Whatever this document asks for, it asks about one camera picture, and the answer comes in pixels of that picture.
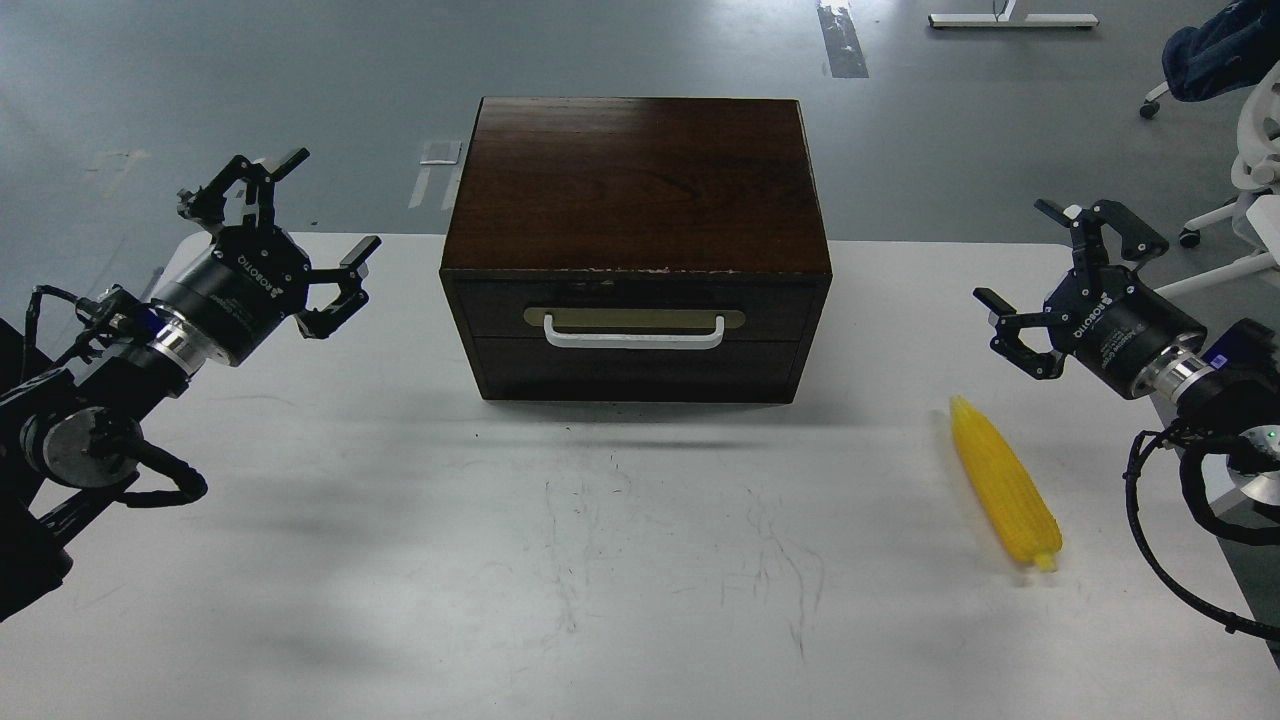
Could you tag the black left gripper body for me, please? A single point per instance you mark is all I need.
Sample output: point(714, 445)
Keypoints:
point(239, 290)

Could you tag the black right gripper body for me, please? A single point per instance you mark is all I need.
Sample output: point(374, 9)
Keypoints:
point(1119, 327)

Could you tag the yellow corn cob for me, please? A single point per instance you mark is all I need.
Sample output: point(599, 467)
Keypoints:
point(1025, 527)

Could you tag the wooden drawer with white handle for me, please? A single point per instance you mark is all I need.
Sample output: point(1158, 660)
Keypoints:
point(751, 311)

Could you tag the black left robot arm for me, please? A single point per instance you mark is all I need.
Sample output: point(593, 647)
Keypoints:
point(83, 372)

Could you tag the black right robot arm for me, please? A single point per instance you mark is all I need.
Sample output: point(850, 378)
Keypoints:
point(1226, 399)

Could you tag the dark wooden drawer cabinet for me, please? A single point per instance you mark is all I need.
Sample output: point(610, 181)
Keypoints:
point(599, 189)

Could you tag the blue cloth on chair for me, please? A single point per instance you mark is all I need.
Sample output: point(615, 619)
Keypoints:
point(1235, 48)

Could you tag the white desk base bar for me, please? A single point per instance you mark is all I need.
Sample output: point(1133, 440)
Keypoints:
point(1012, 15)

